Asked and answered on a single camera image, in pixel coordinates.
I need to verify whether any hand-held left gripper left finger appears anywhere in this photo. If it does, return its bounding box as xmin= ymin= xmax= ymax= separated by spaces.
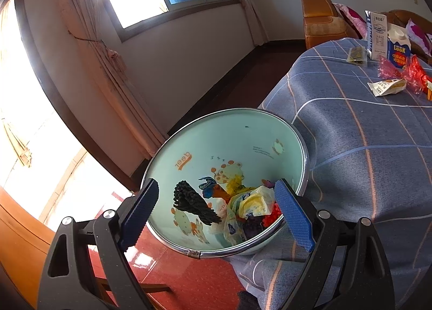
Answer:
xmin=37 ymin=178 xmax=160 ymax=310

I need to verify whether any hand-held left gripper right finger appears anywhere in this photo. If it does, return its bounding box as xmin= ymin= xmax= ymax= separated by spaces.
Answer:
xmin=274 ymin=179 xmax=395 ymax=310

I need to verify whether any yellow plastic bag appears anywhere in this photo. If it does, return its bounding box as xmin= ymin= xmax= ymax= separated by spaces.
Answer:
xmin=229 ymin=185 xmax=271 ymax=219

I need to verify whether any black bumpy sheet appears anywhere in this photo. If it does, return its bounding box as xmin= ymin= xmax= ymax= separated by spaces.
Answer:
xmin=173 ymin=180 xmax=222 ymax=226

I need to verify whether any white and blue wrapper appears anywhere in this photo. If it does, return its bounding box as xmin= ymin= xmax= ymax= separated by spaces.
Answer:
xmin=223 ymin=209 xmax=250 ymax=246

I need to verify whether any mint green cartoon bin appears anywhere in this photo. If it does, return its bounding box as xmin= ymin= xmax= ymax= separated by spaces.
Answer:
xmin=144 ymin=107 xmax=309 ymax=259

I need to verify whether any dark blue crumpled wrapper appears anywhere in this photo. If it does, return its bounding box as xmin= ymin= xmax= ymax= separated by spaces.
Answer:
xmin=198 ymin=177 xmax=217 ymax=198

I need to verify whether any blue plaid tablecloth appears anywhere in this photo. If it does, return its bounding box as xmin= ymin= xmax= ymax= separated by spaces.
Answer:
xmin=229 ymin=37 xmax=432 ymax=310

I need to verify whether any long beige curtain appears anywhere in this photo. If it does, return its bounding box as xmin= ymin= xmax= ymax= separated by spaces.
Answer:
xmin=219 ymin=0 xmax=271 ymax=46
xmin=54 ymin=0 xmax=169 ymax=160

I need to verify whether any white and yellow wrapper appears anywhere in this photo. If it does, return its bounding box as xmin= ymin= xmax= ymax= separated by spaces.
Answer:
xmin=367 ymin=78 xmax=407 ymax=97

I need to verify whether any green snack packet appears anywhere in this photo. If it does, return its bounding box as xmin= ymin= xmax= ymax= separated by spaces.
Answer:
xmin=347 ymin=47 xmax=368 ymax=67

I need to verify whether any red translucent plastic wrapper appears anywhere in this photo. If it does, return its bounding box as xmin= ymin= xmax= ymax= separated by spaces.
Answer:
xmin=377 ymin=55 xmax=432 ymax=95

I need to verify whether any blue gable-top carton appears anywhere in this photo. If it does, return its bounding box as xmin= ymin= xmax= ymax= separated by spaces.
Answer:
xmin=386 ymin=25 xmax=412 ymax=69

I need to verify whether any orange leather armchair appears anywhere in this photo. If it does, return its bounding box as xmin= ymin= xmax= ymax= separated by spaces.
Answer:
xmin=301 ymin=0 xmax=362 ymax=50

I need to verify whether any white milk carton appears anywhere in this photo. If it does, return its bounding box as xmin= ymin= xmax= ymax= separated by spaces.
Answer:
xmin=364 ymin=10 xmax=389 ymax=61

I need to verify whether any pink floral cushion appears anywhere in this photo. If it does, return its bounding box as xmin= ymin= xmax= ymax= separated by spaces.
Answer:
xmin=405 ymin=19 xmax=432 ymax=52
xmin=332 ymin=3 xmax=368 ymax=40

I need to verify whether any brown leather sofa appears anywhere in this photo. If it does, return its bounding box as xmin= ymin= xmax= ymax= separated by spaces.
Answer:
xmin=385 ymin=9 xmax=432 ymax=57

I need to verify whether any wooden table frame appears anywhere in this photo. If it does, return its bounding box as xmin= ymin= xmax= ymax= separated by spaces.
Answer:
xmin=94 ymin=274 xmax=169 ymax=310

